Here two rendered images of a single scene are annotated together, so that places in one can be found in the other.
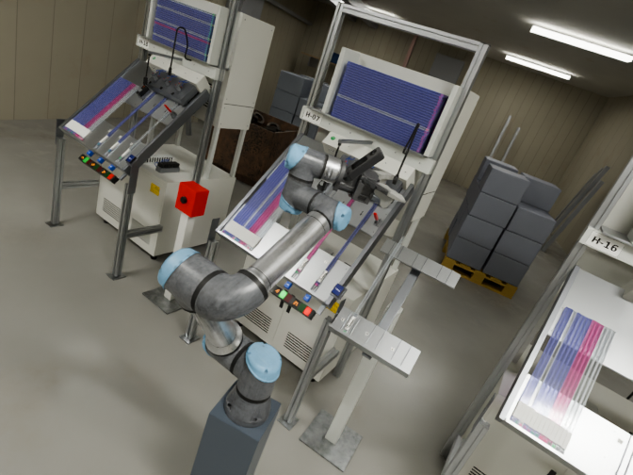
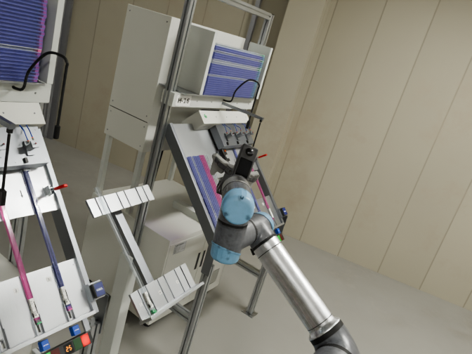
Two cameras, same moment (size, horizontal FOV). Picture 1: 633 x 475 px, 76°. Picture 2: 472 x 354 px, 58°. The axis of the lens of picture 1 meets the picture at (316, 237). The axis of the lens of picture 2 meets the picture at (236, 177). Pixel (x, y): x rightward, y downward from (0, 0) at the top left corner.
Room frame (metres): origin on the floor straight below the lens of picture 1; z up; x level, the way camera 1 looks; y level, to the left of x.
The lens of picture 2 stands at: (1.11, 1.06, 1.72)
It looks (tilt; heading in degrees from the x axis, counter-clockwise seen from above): 18 degrees down; 273
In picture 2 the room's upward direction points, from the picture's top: 17 degrees clockwise
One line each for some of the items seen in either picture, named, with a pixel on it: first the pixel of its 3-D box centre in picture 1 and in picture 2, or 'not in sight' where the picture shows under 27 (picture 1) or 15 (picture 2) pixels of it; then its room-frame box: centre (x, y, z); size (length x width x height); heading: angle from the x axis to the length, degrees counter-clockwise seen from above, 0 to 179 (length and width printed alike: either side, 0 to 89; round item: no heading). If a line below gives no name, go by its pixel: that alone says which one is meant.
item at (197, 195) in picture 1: (182, 245); not in sight; (2.13, 0.74, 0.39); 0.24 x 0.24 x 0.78; 64
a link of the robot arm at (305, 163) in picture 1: (305, 161); (237, 203); (1.15, 0.10, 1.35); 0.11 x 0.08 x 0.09; 100
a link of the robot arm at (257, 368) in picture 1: (258, 368); not in sight; (1.00, 0.03, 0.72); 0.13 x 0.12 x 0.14; 65
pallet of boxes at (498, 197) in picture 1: (496, 221); not in sight; (4.86, -1.97, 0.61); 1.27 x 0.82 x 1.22; 168
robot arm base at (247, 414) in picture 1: (251, 397); not in sight; (1.00, 0.02, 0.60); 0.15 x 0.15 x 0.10
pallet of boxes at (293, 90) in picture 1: (306, 119); not in sight; (7.33, 0.88, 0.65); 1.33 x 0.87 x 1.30; 169
